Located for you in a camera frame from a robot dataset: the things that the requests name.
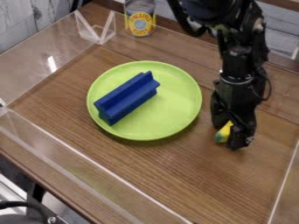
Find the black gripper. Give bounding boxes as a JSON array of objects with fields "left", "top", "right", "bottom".
[{"left": 209, "top": 76, "right": 268, "bottom": 151}]

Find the yellow toy banana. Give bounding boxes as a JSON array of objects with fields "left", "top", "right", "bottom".
[{"left": 214, "top": 121, "right": 233, "bottom": 144}]

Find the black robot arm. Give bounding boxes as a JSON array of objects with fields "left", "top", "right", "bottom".
[{"left": 166, "top": 0, "right": 272, "bottom": 151}]

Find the green round plate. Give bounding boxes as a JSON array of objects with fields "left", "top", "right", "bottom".
[{"left": 86, "top": 60, "right": 201, "bottom": 141}]

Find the blue plastic block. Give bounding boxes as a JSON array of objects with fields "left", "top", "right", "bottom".
[{"left": 93, "top": 71, "right": 160, "bottom": 126}]

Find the yellow labelled tin can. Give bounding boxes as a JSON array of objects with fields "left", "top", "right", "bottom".
[{"left": 124, "top": 0, "right": 156, "bottom": 38}]

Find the black metal stand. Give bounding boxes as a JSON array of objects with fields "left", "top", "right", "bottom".
[{"left": 26, "top": 182, "right": 60, "bottom": 224}]

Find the clear acrylic corner bracket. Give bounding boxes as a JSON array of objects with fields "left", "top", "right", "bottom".
[{"left": 74, "top": 10, "right": 116, "bottom": 46}]

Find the clear acrylic front wall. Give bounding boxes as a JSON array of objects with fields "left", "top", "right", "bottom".
[{"left": 0, "top": 108, "right": 192, "bottom": 224}]

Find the black cable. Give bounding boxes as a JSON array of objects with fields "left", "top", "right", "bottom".
[{"left": 0, "top": 200, "right": 51, "bottom": 224}]

